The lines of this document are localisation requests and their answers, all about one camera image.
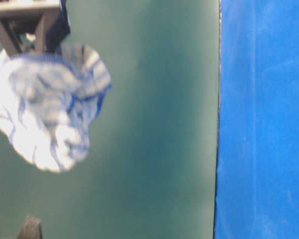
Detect blue cloth mat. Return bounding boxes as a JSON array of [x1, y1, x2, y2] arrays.
[[213, 0, 299, 239]]

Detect white towel with blue stitching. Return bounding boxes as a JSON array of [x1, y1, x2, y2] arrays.
[[0, 44, 111, 173]]

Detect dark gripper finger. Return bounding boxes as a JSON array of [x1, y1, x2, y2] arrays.
[[46, 0, 71, 52]]

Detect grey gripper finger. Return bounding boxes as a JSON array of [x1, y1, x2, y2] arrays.
[[0, 0, 60, 56], [16, 215, 43, 239]]

